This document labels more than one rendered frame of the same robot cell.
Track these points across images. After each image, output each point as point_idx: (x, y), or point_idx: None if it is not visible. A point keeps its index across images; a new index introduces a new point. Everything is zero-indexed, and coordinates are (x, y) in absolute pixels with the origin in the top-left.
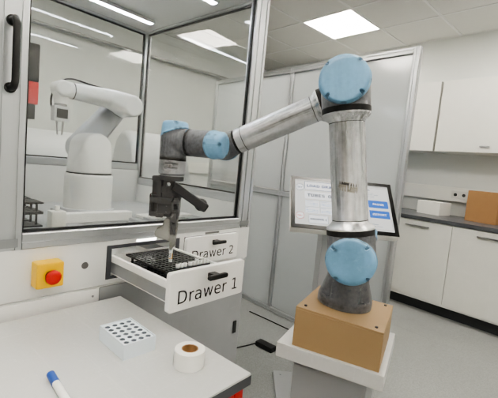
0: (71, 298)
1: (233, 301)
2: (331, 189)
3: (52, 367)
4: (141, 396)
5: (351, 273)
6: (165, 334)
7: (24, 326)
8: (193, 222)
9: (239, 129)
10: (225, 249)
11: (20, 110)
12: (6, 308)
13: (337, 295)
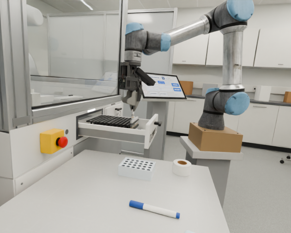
0: (61, 157)
1: (119, 142)
2: (226, 68)
3: (120, 199)
4: (190, 194)
5: (239, 109)
6: None
7: (53, 183)
8: (107, 98)
9: None
10: (118, 113)
11: None
12: (27, 174)
13: (215, 123)
